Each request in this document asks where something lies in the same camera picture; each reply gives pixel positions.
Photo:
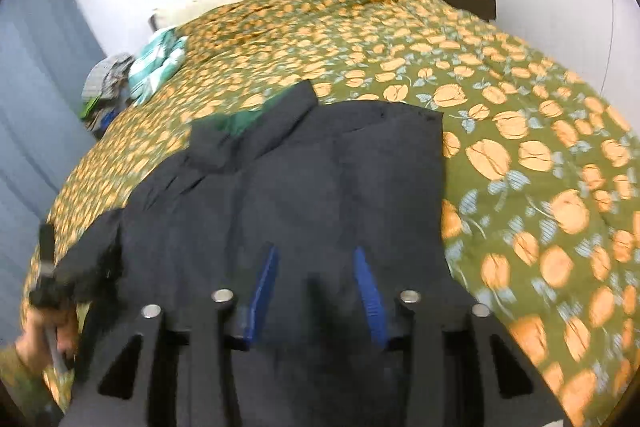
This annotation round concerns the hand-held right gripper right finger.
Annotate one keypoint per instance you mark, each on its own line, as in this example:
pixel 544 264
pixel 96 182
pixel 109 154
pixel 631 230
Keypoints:
pixel 369 294

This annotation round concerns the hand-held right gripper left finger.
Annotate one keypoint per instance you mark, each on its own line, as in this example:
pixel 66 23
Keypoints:
pixel 261 292

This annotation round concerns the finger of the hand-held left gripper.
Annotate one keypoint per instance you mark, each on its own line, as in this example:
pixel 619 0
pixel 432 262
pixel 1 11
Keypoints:
pixel 46 252

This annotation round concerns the black jacket with green lining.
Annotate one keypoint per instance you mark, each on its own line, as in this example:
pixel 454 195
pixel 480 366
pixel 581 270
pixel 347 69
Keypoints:
pixel 310 187

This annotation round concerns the person's left forearm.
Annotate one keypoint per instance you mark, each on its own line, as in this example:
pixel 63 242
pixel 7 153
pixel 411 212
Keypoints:
pixel 17 382

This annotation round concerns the pile of mixed clothes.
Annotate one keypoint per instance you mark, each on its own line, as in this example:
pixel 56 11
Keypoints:
pixel 105 92

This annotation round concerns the person's left hand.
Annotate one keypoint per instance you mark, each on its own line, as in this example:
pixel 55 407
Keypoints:
pixel 37 342

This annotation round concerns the blue curtain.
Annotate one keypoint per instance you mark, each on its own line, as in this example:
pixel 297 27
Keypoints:
pixel 35 147

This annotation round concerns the green floral blanket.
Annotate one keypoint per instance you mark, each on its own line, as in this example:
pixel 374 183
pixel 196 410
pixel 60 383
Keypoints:
pixel 500 132

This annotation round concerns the teal striped cloth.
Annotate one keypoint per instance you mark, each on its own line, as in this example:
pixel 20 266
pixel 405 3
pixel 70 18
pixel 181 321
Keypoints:
pixel 155 62

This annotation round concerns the white wardrobe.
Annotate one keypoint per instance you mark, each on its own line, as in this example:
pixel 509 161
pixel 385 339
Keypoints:
pixel 555 7

